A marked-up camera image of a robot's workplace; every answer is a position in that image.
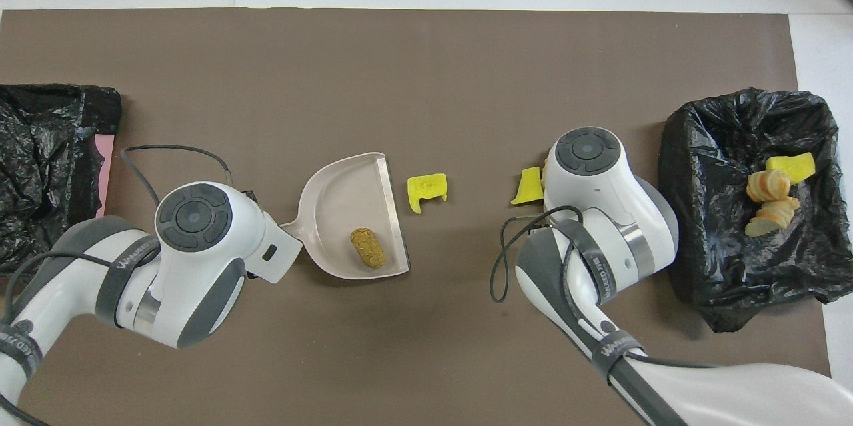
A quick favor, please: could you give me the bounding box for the rounded striped bread roll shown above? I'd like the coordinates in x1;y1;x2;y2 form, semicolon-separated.
746;169;792;203

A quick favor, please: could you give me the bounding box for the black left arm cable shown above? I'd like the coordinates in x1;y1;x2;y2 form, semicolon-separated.
0;144;261;426

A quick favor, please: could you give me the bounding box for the pink plastic bin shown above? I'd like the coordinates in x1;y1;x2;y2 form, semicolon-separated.
93;134;115;219

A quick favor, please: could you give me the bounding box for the brown peanut shaped bread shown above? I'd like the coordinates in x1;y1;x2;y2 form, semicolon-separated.
351;227;387;270

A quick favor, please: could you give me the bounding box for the brown table mat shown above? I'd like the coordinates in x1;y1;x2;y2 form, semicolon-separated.
0;8;837;426

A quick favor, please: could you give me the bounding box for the striped bread chunk pale face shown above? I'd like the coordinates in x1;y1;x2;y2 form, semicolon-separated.
744;196;801;239

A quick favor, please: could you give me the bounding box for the black trash bag bin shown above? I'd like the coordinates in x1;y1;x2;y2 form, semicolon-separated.
658;87;842;333

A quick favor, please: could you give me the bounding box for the yellow sponge wedge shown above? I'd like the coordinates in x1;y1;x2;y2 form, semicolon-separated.
510;166;544;206

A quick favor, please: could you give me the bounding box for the black bag over pink bin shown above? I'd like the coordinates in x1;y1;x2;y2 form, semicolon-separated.
0;84;123;275

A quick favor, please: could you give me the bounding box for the beige plastic dustpan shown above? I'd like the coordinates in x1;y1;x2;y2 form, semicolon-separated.
279;151;411;281

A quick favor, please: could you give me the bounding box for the notched yellow sponge piece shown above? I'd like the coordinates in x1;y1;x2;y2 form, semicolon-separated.
407;173;449;215

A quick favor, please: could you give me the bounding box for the green and yellow sponge piece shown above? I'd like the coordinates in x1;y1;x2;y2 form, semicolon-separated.
765;152;816;185

